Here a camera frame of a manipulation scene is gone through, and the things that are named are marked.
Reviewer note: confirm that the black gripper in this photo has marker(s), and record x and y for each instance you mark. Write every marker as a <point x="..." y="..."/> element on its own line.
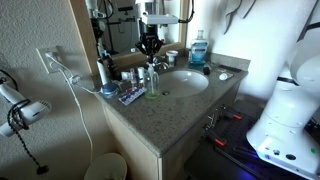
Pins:
<point x="151" y="31"/>

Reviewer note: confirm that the clear soap pump bottle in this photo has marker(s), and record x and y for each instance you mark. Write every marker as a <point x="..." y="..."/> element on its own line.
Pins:
<point x="152" y="85"/>

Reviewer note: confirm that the small white bottle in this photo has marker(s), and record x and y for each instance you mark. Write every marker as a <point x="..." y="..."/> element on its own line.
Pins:
<point x="141" y="73"/>

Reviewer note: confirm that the black toiletry bottle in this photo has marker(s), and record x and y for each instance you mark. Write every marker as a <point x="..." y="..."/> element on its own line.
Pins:
<point x="113" y="70"/>

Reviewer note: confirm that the blue mouthwash bottle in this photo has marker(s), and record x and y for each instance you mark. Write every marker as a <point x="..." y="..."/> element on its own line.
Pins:
<point x="198" y="51"/>

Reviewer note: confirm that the chrome sink faucet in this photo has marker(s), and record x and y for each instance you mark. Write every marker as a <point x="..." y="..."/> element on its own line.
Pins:
<point x="161" y="63"/>

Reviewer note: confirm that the white dark mug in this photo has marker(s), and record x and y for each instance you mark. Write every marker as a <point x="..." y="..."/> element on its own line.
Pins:
<point x="172" y="58"/>

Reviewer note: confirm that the small lip balm stick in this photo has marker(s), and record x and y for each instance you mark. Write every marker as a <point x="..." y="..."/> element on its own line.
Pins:
<point x="133" y="78"/>

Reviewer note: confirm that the small white tube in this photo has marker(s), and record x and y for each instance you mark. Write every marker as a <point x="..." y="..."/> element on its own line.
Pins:
<point x="126" y="76"/>

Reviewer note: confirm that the white oval sink basin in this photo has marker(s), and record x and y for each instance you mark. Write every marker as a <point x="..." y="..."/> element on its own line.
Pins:
<point x="186" y="83"/>

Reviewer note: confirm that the blue pill organizer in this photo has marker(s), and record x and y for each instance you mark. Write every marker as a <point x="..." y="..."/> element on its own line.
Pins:
<point x="132" y="96"/>

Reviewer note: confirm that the white electric toothbrush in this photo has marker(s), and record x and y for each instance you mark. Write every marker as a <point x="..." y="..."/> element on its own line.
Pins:
<point x="102" y="73"/>

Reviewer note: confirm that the blue round container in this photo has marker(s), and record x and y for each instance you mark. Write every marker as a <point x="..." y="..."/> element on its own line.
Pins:
<point x="110" y="90"/>

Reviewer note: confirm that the small black cap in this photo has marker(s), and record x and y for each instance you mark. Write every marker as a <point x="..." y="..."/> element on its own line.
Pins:
<point x="206" y="70"/>

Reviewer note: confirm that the white toothpaste tube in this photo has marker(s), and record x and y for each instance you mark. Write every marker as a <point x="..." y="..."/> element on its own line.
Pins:
<point x="224" y="76"/>

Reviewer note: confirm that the black comb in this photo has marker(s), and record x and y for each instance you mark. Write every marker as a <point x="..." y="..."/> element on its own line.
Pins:
<point x="231" y="69"/>

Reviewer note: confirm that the grey hanging towel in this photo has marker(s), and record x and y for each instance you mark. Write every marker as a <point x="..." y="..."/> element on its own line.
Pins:
<point x="233" y="11"/>

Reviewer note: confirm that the beige vanity cabinet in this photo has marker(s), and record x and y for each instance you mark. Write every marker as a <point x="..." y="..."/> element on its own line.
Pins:
<point x="133" y="150"/>

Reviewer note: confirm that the black red-tipped bar clamp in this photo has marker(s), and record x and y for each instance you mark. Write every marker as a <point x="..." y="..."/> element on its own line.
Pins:
<point x="233" y="115"/>
<point x="218" y="141"/>

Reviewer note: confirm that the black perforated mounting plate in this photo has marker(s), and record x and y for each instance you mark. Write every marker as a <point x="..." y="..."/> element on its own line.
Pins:
<point x="240" y="133"/>

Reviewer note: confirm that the white round trash can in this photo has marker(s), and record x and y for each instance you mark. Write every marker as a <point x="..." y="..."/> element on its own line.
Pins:
<point x="106" y="168"/>

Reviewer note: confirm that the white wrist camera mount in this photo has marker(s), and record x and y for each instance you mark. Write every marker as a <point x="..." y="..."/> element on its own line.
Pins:
<point x="160" y="19"/>

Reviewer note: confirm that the wood framed wall mirror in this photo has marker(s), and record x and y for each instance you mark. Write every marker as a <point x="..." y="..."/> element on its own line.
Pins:
<point x="116" y="33"/>

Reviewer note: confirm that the white wall power outlet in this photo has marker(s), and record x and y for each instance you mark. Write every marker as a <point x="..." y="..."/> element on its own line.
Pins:
<point x="42" y="65"/>

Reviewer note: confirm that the white wall hair dryer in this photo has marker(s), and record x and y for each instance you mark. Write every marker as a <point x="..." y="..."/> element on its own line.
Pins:
<point x="30" y="111"/>

